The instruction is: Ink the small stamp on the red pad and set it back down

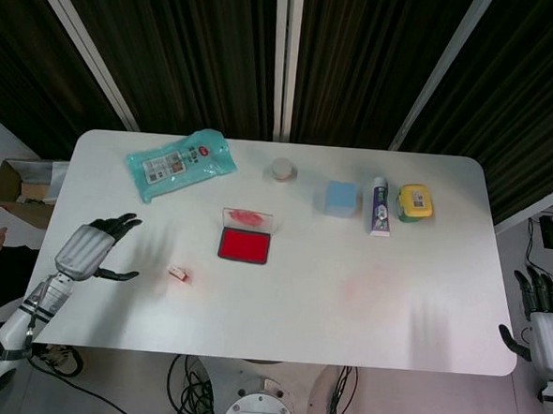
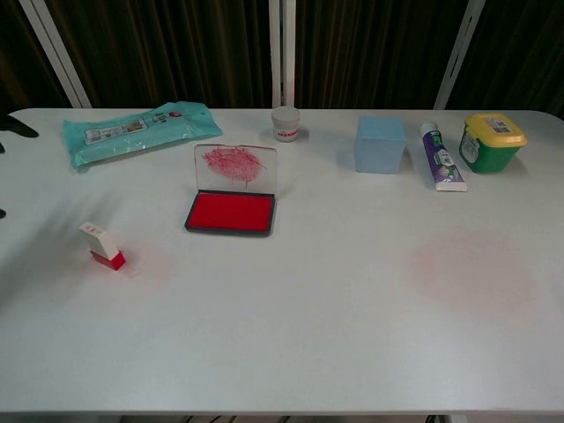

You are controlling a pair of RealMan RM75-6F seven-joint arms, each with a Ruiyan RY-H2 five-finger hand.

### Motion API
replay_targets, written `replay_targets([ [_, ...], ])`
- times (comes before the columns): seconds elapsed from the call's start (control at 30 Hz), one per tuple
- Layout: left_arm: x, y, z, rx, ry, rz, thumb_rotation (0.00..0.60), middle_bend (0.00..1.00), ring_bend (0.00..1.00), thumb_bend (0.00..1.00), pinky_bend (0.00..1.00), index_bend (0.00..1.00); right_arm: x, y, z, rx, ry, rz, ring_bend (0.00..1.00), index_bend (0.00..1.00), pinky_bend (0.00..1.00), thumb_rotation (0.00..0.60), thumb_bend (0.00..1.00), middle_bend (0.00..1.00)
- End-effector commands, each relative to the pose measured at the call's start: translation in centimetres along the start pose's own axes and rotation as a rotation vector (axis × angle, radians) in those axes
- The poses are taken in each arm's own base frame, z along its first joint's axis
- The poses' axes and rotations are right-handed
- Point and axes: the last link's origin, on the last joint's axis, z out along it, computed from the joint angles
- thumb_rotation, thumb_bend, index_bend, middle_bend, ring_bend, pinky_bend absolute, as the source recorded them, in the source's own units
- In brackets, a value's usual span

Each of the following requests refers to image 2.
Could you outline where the light blue cube box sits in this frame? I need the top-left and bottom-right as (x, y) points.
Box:
(354, 115), (407, 174)

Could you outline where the teal wet wipes pack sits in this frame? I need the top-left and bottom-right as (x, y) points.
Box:
(61, 100), (223, 169)

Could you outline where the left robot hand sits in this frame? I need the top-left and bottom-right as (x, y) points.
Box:
(0, 112), (40, 220)

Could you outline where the green tub yellow lid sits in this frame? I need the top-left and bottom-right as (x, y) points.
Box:
(458, 112), (528, 174)

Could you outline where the red ink pad clear lid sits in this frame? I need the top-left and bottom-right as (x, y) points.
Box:
(183, 143), (279, 239)

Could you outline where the white frame post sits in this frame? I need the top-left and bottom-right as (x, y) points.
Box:
(267, 0), (297, 109)
(18, 0), (93, 109)
(434, 0), (486, 110)

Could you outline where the dark curtain panel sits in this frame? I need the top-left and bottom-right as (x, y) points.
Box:
(451, 0), (564, 118)
(0, 0), (83, 115)
(43, 0), (274, 109)
(293, 0), (464, 110)

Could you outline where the small white jar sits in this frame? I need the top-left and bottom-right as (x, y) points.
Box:
(271, 107), (301, 143)

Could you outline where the small red white stamp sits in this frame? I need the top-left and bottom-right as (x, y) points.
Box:
(79, 220), (128, 271)

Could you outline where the purple white toothpaste tube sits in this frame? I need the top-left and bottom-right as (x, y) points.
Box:
(419, 122), (468, 193)

